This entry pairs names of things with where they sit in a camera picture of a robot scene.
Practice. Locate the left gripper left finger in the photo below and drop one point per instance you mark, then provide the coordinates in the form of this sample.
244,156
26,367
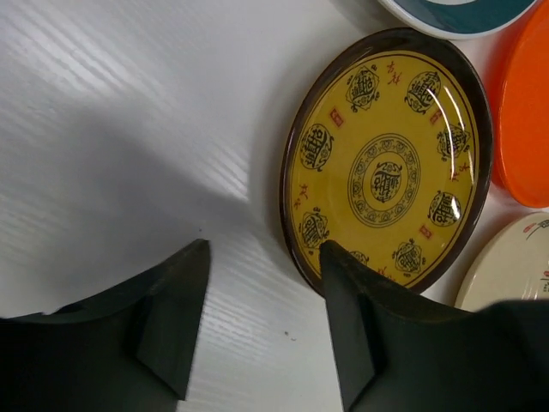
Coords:
128,348

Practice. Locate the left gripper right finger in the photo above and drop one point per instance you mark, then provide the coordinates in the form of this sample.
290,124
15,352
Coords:
396,350

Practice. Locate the cream floral plate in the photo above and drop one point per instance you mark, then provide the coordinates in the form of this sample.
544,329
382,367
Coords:
512,266

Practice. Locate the yellow brown patterned plate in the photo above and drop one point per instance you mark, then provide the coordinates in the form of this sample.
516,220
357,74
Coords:
390,156

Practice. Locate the orange plate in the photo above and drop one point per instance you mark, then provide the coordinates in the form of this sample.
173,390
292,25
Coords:
518,93

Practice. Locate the white plate green rim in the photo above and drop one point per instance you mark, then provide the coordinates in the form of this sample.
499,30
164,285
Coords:
458,19

